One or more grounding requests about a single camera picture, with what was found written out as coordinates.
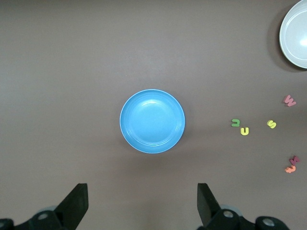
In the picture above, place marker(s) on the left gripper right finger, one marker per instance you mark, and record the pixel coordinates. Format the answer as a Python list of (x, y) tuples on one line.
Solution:
[(208, 208)]

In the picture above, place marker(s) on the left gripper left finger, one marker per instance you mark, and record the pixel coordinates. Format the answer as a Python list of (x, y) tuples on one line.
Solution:
[(72, 208)]

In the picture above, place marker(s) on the yellow foam letter u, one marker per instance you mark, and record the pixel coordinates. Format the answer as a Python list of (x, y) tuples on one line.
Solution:
[(242, 133)]

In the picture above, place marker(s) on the green foam letter n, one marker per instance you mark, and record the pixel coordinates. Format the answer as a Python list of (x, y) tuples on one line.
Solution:
[(233, 124)]

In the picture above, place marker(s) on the yellow foam letter s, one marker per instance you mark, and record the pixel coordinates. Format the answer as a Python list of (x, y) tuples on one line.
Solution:
[(271, 124)]

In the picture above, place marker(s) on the orange foam letter t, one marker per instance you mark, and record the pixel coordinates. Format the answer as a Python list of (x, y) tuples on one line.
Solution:
[(289, 169)]

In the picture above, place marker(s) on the dark red foam letter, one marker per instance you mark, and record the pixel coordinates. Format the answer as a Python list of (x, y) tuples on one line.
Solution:
[(294, 160)]

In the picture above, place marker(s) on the blue plate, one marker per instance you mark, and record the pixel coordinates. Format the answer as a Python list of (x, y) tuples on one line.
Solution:
[(152, 121)]

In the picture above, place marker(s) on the pink foam letter w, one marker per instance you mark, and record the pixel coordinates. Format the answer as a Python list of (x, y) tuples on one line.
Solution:
[(289, 101)]

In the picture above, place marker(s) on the pale beige plate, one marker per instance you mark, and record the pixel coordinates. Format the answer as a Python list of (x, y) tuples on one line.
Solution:
[(295, 36)]

